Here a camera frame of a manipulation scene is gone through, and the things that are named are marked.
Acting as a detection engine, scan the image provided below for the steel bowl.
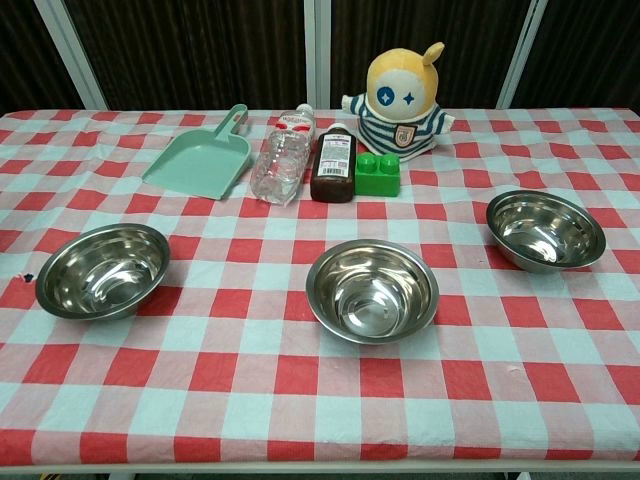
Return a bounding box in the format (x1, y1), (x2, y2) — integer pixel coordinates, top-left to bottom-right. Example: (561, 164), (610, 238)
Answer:
(485, 189), (608, 274)
(34, 222), (172, 322)
(305, 238), (441, 346)

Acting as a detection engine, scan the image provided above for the brown labelled medicine bottle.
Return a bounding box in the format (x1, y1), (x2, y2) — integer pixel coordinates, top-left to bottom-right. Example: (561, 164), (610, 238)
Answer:
(309, 123), (359, 204)

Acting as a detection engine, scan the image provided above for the green toy building block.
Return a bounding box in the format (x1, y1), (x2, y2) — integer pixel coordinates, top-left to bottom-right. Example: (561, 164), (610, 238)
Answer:
(354, 152), (403, 198)

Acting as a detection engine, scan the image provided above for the clear plastic water bottle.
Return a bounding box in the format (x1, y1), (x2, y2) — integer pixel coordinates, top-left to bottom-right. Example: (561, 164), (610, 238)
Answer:
(249, 103), (316, 207)

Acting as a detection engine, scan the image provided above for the yellow striped plush toy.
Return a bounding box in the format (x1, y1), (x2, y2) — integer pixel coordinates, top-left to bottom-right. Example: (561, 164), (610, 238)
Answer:
(341, 41), (455, 164)

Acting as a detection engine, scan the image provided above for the mint green plastic dustpan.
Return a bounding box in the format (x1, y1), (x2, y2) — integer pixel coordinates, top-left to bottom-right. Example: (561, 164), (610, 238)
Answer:
(141, 103), (252, 201)

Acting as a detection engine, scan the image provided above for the red white checked tablecloth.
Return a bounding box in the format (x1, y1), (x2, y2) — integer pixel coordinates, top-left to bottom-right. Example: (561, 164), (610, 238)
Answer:
(0, 107), (640, 466)

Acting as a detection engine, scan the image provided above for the white partition frame post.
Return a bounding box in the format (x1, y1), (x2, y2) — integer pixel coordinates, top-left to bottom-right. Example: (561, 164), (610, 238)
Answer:
(497, 0), (549, 109)
(304, 0), (332, 109)
(37, 0), (109, 110)

